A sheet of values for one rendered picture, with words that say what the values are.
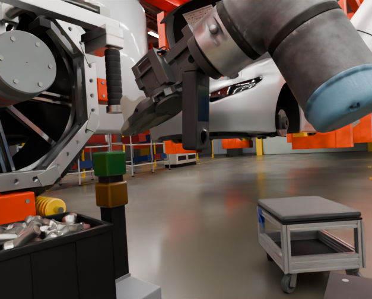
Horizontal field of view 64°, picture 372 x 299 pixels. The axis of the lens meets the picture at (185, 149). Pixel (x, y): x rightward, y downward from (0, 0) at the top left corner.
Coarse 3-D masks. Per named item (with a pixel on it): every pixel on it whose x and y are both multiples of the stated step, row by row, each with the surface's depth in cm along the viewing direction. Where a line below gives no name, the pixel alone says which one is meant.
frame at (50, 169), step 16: (64, 32) 83; (64, 48) 88; (80, 48) 86; (80, 64) 90; (80, 80) 91; (96, 80) 90; (80, 96) 90; (96, 96) 90; (80, 112) 90; (96, 112) 90; (80, 128) 85; (96, 128) 89; (64, 144) 83; (80, 144) 85; (48, 160) 82; (64, 160) 81; (0, 176) 69; (16, 176) 71; (32, 176) 74; (48, 176) 77
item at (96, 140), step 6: (90, 138) 593; (96, 138) 606; (102, 138) 619; (108, 138) 628; (90, 144) 618; (96, 144) 635; (90, 150) 660; (90, 156) 660; (78, 162) 560; (84, 162) 579; (90, 162) 591; (72, 168) 554; (78, 168) 561; (84, 168) 622; (66, 174) 538; (60, 180) 593
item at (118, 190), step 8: (96, 184) 48; (104, 184) 47; (112, 184) 47; (120, 184) 48; (96, 192) 48; (104, 192) 47; (112, 192) 47; (120, 192) 48; (96, 200) 48; (104, 200) 47; (112, 200) 47; (120, 200) 48
